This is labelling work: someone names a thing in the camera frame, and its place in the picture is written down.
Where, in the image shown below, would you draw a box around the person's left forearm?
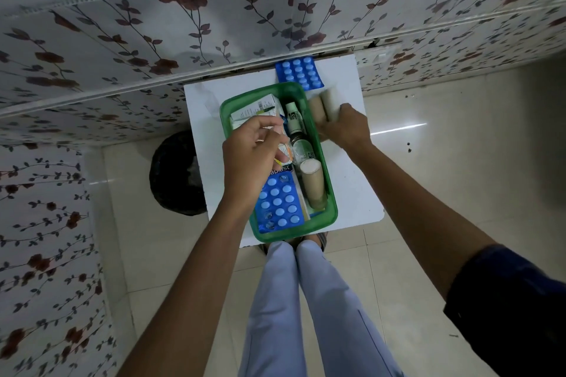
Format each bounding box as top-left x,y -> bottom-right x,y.
117,200 -> 262,377

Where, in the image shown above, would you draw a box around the blue tablet blister pack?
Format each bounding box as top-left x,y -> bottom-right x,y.
275,55 -> 325,92
254,170 -> 307,234

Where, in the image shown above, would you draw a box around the beige bandage roll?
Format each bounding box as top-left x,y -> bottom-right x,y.
308,96 -> 328,124
300,158 -> 328,211
320,88 -> 344,123

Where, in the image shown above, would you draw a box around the white skirting outlet plate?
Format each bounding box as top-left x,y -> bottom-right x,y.
358,46 -> 402,73

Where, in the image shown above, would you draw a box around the white green medicine box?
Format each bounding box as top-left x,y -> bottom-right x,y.
229,94 -> 287,131

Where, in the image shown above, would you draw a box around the white ointment tube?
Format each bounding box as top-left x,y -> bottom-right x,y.
285,101 -> 307,137

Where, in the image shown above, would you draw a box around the light blue trousers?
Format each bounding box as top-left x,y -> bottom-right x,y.
238,239 -> 406,377

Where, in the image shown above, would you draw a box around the person's right hand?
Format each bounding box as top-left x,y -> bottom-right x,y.
315,102 -> 373,156

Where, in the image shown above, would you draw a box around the green plastic tray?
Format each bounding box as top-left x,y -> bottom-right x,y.
219,82 -> 340,244

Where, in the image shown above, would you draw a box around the person's right forearm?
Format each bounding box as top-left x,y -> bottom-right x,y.
353,142 -> 499,303

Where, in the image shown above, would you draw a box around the black trash bin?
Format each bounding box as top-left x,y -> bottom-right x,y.
149,130 -> 209,217

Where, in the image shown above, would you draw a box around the person's left hand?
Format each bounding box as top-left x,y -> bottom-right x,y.
221,115 -> 291,213

